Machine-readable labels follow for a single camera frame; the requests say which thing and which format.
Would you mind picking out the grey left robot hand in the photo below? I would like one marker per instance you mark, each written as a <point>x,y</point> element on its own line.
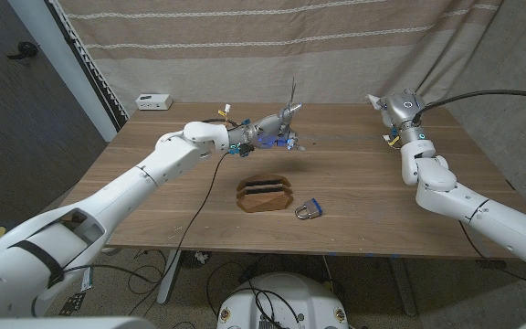
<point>270,130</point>

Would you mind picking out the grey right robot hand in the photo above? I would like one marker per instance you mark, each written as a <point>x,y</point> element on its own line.
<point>402,109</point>

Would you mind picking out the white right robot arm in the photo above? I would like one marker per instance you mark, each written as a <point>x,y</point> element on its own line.
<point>464,196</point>

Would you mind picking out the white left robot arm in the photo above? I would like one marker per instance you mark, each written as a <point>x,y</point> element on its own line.
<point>108,201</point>

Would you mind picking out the brown wooden scissors holder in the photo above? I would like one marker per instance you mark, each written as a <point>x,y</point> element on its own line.
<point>260,198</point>

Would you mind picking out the beige striped backdrop curtain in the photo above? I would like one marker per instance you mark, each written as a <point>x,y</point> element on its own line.
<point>267,59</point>

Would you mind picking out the silver padlock with blue base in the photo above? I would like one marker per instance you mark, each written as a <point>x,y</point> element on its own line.
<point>311,209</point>

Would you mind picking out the white power strip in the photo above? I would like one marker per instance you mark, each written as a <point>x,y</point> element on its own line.
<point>153,101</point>

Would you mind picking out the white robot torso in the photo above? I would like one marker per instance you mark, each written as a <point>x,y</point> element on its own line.
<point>286,297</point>

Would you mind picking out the white table leg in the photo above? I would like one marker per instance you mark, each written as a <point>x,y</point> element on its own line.
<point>403,285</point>
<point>169,279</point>

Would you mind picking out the white strip on floor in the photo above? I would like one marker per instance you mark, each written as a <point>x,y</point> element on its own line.
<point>87,279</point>

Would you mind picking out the dark grey door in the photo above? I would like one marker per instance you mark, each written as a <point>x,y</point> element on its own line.
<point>16,114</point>

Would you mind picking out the white robot chest cover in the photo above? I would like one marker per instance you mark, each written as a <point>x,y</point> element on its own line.
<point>62,323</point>

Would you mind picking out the black backdrop frame pole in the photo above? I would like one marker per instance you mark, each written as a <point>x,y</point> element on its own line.
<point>88,68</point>

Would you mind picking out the black perforated floor bracket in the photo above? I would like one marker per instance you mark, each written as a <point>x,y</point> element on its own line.
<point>72,304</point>

